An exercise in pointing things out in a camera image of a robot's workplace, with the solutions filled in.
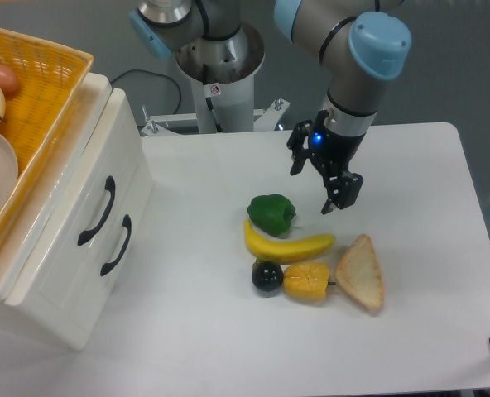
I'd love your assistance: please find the triangular bread slice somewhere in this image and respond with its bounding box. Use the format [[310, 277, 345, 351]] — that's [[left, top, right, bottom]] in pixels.
[[334, 234, 385, 312]]

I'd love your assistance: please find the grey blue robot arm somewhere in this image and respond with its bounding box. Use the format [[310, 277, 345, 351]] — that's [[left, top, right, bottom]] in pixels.
[[129, 1, 411, 213]]

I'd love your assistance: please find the black bottom drawer handle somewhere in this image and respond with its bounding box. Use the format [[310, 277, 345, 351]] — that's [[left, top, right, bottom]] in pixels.
[[99, 214, 132, 277]]

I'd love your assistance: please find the yellow woven basket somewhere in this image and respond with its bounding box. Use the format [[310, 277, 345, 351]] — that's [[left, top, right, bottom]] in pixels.
[[0, 28, 94, 239]]

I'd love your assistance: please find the yellow bell pepper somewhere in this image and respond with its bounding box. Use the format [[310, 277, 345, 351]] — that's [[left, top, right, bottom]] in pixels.
[[283, 261, 331, 300]]

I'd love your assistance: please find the dark purple mangosteen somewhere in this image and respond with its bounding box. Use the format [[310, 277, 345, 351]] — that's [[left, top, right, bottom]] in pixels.
[[251, 261, 284, 296]]

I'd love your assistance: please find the black top drawer handle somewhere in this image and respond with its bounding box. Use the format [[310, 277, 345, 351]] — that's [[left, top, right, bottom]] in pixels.
[[77, 175, 117, 246]]

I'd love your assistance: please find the white drawer cabinet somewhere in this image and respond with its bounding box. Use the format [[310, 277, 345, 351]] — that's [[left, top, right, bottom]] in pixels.
[[0, 74, 153, 350]]

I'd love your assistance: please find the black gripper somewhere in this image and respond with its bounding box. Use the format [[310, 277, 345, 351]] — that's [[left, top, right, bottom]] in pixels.
[[286, 110, 366, 214]]

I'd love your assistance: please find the black cable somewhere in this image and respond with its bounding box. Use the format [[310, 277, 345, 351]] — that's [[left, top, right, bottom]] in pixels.
[[109, 69, 183, 115]]

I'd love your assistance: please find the black drawer handle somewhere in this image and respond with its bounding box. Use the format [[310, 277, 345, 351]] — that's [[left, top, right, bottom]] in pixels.
[[77, 175, 117, 246], [99, 214, 132, 277]]

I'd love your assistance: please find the green bell pepper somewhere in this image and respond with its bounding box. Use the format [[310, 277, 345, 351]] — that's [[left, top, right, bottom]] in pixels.
[[247, 194, 295, 237]]

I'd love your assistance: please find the yellow banana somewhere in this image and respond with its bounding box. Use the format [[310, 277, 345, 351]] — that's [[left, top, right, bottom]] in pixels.
[[243, 220, 336, 265]]

